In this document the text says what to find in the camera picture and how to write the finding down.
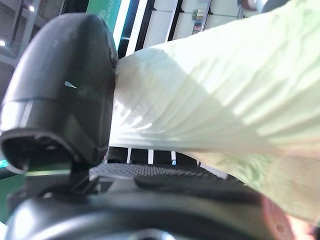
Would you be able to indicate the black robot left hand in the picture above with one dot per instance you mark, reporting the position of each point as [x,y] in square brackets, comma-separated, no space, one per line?
[62,75]

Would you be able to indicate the green white napa cabbage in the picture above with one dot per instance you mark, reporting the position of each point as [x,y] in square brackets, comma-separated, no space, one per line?
[225,87]

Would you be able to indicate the green wall banner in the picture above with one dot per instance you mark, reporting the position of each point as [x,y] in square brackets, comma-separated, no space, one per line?
[105,10]

